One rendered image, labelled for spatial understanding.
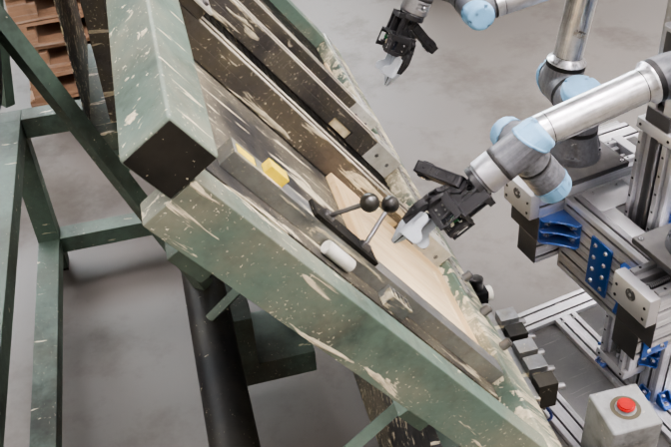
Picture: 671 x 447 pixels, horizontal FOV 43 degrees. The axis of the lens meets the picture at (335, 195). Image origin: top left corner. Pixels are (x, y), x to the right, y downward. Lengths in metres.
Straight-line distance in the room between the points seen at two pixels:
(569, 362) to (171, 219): 2.10
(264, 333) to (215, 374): 0.73
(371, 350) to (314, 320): 0.14
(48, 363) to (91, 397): 0.22
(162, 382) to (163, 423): 0.20
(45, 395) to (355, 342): 1.92
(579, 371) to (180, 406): 1.45
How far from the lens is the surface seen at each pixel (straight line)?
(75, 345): 3.70
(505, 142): 1.66
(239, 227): 1.32
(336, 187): 2.08
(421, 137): 4.60
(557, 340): 3.22
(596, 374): 3.14
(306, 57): 2.79
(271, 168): 1.58
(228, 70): 1.94
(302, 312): 1.45
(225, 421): 2.33
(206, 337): 2.54
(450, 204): 1.66
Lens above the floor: 2.51
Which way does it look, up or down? 37 degrees down
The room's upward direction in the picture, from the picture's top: 4 degrees counter-clockwise
